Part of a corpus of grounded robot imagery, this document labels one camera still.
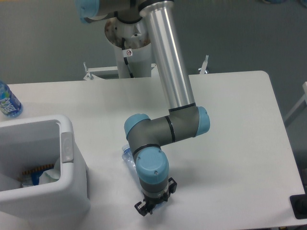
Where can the blue labelled water bottle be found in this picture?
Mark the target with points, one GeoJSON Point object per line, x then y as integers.
{"type": "Point", "coordinates": [10, 106]}

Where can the white pedestal foot bracket right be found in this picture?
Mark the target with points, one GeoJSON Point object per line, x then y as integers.
{"type": "Point", "coordinates": [204, 69]}

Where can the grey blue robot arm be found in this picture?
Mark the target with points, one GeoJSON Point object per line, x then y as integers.
{"type": "Point", "coordinates": [185, 120]}

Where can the black clamp at table edge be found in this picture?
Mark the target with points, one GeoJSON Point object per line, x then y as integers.
{"type": "Point", "coordinates": [299, 206]}

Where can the white plastic wrapper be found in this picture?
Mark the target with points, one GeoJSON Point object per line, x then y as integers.
{"type": "Point", "coordinates": [50, 175]}

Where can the blue snack packet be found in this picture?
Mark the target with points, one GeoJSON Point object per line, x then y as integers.
{"type": "Point", "coordinates": [31, 177]}

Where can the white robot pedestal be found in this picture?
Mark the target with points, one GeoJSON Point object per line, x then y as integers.
{"type": "Point", "coordinates": [132, 47]}

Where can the white trash can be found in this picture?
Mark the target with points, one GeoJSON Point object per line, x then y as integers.
{"type": "Point", "coordinates": [31, 142]}

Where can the white pedestal foot bracket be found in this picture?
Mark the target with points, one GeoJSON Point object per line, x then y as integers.
{"type": "Point", "coordinates": [204, 69]}
{"type": "Point", "coordinates": [106, 73]}

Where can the white frame at right edge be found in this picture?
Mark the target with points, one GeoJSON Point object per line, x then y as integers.
{"type": "Point", "coordinates": [298, 107]}

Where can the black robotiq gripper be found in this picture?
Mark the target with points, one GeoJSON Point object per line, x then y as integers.
{"type": "Point", "coordinates": [152, 199]}

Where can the clear plastic bottle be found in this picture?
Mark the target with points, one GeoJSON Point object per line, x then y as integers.
{"type": "Point", "coordinates": [129, 161]}

